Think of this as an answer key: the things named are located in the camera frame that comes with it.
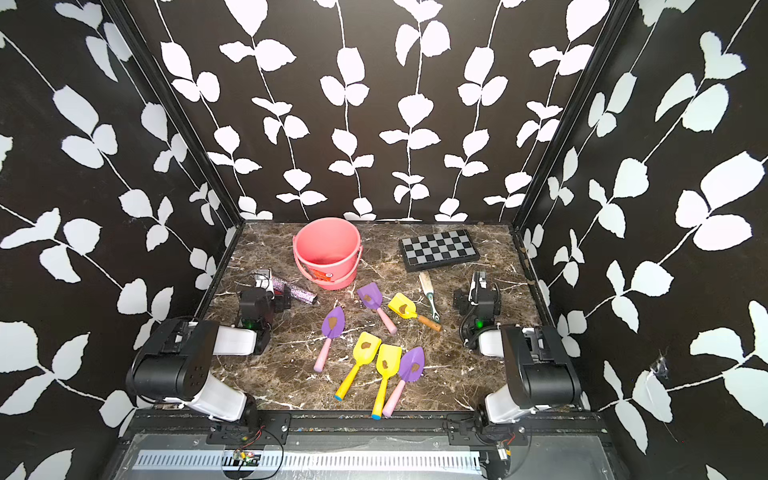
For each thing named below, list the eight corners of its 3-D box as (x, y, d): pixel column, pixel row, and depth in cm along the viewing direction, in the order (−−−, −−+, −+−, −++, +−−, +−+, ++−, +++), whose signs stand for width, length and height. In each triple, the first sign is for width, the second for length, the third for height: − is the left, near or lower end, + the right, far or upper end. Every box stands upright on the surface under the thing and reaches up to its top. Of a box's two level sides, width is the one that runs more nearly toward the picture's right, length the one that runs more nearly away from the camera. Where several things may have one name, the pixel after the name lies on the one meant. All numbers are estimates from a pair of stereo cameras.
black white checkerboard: (407, 273, 108) (407, 268, 105) (398, 244, 117) (398, 238, 114) (478, 260, 112) (480, 255, 109) (464, 233, 121) (465, 227, 119)
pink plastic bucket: (299, 294, 100) (285, 265, 87) (310, 248, 113) (299, 217, 100) (361, 295, 100) (357, 265, 87) (365, 249, 114) (362, 217, 101)
